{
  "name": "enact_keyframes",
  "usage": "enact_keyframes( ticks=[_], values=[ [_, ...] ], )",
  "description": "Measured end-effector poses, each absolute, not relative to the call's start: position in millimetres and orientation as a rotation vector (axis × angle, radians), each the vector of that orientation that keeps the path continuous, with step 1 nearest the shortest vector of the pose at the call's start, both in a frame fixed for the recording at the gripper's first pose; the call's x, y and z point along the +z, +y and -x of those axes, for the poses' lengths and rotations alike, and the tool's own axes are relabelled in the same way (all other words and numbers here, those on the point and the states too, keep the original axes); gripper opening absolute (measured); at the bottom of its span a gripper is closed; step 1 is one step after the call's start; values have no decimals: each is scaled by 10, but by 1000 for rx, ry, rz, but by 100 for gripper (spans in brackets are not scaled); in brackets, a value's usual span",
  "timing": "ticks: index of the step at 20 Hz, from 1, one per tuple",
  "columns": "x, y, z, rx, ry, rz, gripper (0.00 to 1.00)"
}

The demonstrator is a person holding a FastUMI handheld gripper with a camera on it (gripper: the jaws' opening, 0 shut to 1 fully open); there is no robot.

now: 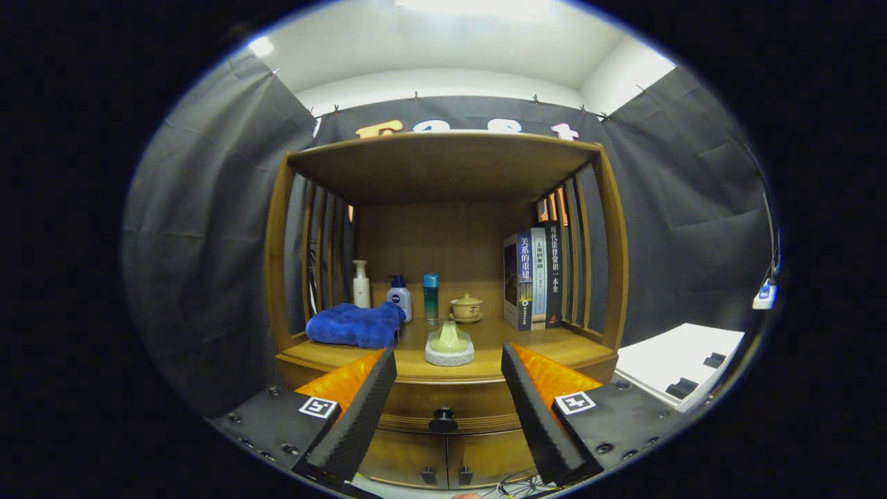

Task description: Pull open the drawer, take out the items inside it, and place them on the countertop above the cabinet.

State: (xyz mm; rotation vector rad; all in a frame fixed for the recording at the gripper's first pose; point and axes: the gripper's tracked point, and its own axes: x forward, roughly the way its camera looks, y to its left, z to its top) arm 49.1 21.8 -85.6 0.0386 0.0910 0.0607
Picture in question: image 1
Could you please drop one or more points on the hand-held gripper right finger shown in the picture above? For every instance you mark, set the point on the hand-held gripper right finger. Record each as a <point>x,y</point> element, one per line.
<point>537,423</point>

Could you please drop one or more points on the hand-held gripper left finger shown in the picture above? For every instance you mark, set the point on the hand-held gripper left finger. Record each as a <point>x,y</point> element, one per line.
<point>360,423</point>

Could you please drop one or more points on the wooden drawer with black knob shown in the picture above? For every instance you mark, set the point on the wooden drawer with black knob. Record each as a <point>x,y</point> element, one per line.
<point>478,402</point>

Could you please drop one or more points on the wooden cabinet door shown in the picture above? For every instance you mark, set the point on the wooden cabinet door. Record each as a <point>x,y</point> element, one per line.
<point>409,457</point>
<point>492,457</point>

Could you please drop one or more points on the wooden countertop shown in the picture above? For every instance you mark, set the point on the wooden countertop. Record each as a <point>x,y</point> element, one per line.
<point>499,346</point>

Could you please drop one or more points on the white side cabinet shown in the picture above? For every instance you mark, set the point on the white side cabinet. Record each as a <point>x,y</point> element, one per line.
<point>665,353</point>

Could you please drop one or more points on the wooden cabinet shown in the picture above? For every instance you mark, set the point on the wooden cabinet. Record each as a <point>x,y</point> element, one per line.
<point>443,242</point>

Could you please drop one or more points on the blue towel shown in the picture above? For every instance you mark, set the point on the blue towel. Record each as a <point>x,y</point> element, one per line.
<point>350,326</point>

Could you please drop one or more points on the white bottle with blue cap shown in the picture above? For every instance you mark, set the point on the white bottle with blue cap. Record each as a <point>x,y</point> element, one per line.
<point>400,301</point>

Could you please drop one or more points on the white pump bottle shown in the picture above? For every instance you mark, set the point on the white pump bottle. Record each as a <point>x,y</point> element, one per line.
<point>361,291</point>

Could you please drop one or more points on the tan lidded teacup with saucer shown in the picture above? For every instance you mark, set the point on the tan lidded teacup with saucer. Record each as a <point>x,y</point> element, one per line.
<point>466,308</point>

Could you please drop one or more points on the teal glass bottle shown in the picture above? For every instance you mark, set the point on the teal glass bottle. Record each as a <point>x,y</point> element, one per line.
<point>431,301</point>

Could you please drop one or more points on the blue spine book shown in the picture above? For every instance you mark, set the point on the blue spine book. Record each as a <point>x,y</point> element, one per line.
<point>524,277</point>

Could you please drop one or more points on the black block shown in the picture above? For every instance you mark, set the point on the black block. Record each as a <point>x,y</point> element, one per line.
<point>714,360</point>

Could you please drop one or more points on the small ceiling light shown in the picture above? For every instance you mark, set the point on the small ceiling light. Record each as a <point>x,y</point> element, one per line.
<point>261,46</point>

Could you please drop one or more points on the large ceiling light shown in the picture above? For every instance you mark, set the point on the large ceiling light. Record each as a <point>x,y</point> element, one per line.
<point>471,5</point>

